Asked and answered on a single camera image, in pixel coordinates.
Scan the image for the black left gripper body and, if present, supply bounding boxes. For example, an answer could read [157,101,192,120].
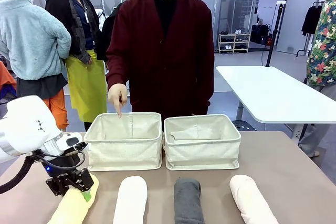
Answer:
[43,155,82,182]

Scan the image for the yellow towel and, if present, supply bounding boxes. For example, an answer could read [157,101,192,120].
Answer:
[48,174,100,224]

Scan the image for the white towel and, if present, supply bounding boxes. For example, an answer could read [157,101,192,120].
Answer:
[112,176,148,224]

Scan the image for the pink towel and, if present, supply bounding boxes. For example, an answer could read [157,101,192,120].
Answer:
[229,174,280,224]

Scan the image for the person's left forearm maroon sleeve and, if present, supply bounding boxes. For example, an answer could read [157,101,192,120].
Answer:
[193,50,216,116]

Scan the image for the person's right forearm maroon sleeve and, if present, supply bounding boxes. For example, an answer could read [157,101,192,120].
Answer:
[106,37,129,88]

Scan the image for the person's right hand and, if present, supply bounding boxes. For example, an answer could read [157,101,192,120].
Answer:
[108,83,129,119]

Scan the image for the cream fabric basket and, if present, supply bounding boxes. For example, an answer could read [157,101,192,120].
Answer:
[83,112,164,172]
[163,114,242,171]

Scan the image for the orange cloth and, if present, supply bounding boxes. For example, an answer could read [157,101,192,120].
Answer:
[0,60,17,101]

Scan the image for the grey rolled towel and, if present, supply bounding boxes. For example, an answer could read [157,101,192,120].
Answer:
[173,177,206,224]

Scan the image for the figure with yellow apron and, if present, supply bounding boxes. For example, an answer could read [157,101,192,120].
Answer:
[45,0,108,132]

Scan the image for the figure in light blue fleece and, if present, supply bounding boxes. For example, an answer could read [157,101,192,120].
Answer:
[0,0,72,132]

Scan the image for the person in black clothing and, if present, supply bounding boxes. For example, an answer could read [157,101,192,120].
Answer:
[96,1,124,62]

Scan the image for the person in maroon cardigan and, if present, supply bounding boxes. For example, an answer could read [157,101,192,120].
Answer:
[106,0,216,132]

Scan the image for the wooden shoe rack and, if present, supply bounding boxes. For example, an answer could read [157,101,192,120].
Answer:
[217,33,251,55]

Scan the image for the white table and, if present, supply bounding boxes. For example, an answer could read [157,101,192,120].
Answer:
[215,66,336,124]

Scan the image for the black suitcases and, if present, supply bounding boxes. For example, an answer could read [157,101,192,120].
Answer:
[250,24,274,46]

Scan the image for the black pole stand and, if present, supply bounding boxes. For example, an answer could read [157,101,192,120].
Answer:
[265,2,286,68]

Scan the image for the person in floral shirt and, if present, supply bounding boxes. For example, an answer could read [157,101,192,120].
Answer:
[298,0,336,158]

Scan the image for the black garment on rack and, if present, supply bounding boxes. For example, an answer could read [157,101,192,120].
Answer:
[301,1,325,36]

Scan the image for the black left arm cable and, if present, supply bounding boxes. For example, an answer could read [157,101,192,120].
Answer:
[0,149,87,195]

